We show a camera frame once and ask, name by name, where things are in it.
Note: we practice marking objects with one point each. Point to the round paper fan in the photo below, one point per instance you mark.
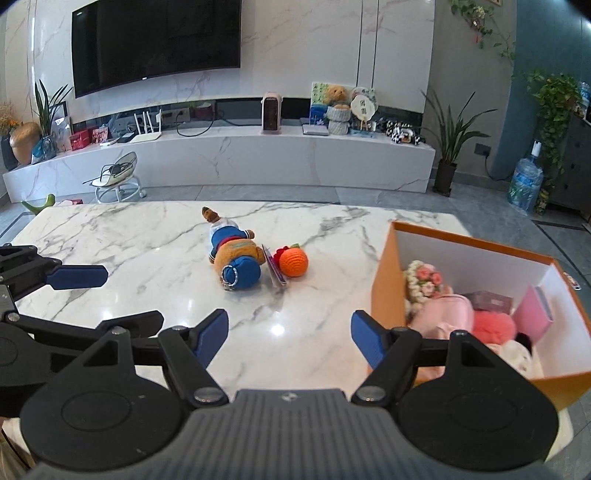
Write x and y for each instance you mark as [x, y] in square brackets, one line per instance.
[362, 106]

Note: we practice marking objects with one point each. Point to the pink fabric pouch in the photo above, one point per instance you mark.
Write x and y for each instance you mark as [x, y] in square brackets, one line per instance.
[448, 314]

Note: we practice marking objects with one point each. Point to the white router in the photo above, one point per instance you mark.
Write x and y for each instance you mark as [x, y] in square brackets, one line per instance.
[147, 136]

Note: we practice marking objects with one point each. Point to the hanging vine plant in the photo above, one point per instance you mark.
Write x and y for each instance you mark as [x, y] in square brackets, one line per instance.
[482, 23]

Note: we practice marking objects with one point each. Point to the long leaf green plant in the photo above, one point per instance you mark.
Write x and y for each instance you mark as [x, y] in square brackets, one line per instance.
[46, 108]

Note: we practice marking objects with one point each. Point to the crochet bunny with flowers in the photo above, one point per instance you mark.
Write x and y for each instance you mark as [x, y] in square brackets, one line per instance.
[425, 279]

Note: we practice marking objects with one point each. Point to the grey cabinet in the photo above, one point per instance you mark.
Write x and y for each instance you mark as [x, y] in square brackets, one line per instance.
[575, 170]

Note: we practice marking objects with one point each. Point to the grey closed laptop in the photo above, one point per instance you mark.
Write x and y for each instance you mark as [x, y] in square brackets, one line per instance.
[315, 129]

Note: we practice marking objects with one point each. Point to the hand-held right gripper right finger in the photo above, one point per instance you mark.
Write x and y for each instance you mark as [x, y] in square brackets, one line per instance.
[367, 339]

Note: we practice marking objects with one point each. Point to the tall potted plant black pot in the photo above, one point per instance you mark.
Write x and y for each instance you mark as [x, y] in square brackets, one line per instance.
[445, 177]

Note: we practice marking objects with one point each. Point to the small brown teddy bear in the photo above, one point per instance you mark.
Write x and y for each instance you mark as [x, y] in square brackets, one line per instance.
[335, 94]

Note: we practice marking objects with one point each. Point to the black white cow figurine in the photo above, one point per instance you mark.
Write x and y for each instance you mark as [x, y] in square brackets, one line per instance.
[402, 133]

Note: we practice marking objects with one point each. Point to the small printed card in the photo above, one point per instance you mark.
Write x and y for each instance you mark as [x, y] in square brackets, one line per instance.
[276, 274]

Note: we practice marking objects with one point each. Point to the black set-top box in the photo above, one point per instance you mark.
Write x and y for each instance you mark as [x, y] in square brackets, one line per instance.
[125, 137]

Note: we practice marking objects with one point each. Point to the orange cardboard box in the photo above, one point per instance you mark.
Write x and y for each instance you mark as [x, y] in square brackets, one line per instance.
[388, 286]

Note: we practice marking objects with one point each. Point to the white baby rocker chair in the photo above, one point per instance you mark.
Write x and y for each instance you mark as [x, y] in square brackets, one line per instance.
[117, 173]

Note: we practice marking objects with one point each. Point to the small mauve box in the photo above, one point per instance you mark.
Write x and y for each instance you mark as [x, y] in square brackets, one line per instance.
[489, 301]

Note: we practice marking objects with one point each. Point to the brown bear plush blue outfit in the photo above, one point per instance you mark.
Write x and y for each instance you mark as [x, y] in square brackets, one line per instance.
[235, 251]

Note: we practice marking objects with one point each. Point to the red gift box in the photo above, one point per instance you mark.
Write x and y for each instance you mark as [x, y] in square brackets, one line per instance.
[100, 135]
[81, 139]

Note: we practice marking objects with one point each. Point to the marble television console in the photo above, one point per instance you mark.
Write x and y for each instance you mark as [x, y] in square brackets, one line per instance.
[277, 159]

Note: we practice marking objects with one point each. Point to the gold round vase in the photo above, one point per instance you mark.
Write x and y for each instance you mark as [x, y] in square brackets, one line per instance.
[25, 143]

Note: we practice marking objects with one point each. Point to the pink fluffy peach plush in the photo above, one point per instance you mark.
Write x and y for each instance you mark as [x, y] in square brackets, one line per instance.
[494, 325]

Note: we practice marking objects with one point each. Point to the dark wall outlet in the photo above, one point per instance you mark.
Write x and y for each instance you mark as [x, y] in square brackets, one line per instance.
[483, 149]

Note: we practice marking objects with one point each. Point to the blue flat book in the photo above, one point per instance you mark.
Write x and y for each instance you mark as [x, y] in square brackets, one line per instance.
[365, 134]

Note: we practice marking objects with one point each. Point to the dried flower bunch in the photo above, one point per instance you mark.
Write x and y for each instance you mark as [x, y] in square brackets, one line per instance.
[8, 120]

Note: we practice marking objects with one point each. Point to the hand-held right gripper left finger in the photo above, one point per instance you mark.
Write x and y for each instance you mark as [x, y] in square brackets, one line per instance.
[211, 337]

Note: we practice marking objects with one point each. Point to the crochet orange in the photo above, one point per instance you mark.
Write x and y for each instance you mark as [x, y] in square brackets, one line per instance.
[293, 263]

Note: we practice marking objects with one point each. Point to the pink notebook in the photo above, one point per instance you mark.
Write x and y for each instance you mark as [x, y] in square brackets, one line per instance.
[531, 314]

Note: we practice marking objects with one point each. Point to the pink white space heater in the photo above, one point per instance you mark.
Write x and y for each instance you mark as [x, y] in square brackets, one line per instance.
[271, 113]

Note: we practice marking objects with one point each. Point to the black picture frame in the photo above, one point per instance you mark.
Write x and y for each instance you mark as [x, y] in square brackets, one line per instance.
[59, 110]

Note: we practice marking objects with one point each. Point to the leafy pothos plant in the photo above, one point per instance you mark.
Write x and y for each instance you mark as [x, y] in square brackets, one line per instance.
[554, 101]

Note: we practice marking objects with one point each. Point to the blue green painting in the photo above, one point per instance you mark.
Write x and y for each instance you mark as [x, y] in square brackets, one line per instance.
[317, 99]

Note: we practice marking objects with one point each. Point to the blue glass vase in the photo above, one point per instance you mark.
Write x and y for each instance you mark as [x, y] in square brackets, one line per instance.
[44, 150]

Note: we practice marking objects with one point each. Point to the blue water bottle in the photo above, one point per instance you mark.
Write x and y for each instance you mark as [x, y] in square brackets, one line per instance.
[525, 182]

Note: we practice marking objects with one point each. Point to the black wall television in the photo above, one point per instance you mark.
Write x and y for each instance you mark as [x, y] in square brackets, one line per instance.
[152, 41]

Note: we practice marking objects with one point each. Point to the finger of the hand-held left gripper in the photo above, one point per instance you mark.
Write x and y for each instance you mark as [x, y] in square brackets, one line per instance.
[147, 321]
[78, 276]

